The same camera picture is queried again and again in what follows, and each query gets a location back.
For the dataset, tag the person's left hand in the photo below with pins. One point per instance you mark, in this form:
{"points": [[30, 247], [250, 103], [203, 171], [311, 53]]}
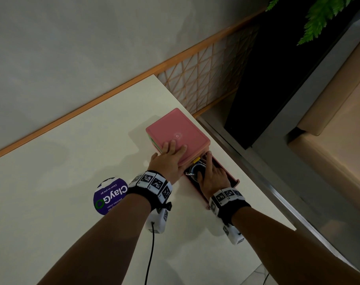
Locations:
{"points": [[168, 166]]}

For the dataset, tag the person's right hand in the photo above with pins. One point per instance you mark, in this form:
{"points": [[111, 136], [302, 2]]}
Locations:
{"points": [[214, 181]]}

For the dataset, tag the pink box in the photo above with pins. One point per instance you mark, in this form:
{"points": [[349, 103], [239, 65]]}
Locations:
{"points": [[180, 130]]}

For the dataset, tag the person's left forearm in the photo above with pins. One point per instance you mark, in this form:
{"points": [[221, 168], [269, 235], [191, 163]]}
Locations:
{"points": [[102, 243]]}

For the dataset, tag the person's right forearm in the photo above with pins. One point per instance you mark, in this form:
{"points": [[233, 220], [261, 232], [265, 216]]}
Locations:
{"points": [[286, 252]]}

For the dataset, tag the black planter box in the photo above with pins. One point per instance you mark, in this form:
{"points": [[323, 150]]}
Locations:
{"points": [[263, 86]]}

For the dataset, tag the metal floor strip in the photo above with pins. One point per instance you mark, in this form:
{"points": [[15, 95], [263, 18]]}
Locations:
{"points": [[272, 192]]}

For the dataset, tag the round purple sticker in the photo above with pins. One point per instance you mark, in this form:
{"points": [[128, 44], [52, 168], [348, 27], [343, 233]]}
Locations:
{"points": [[108, 198]]}

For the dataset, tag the white table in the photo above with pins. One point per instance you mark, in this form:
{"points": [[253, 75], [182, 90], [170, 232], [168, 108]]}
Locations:
{"points": [[49, 234]]}

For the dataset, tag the beige furniture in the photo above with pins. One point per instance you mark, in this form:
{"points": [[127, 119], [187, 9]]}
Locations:
{"points": [[340, 121]]}

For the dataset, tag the green plant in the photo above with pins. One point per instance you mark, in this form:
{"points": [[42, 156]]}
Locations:
{"points": [[319, 14]]}

